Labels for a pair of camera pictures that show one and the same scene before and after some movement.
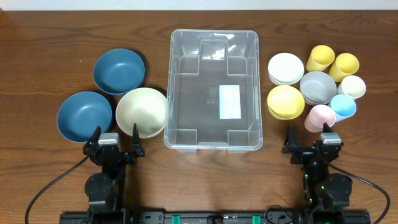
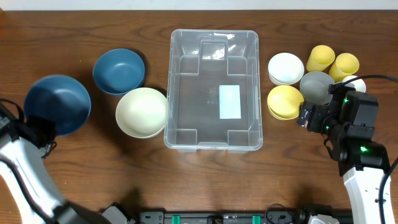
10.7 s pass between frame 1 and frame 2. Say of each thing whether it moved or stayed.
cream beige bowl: stayed
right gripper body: moved
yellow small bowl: stayed
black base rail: stayed
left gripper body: moved
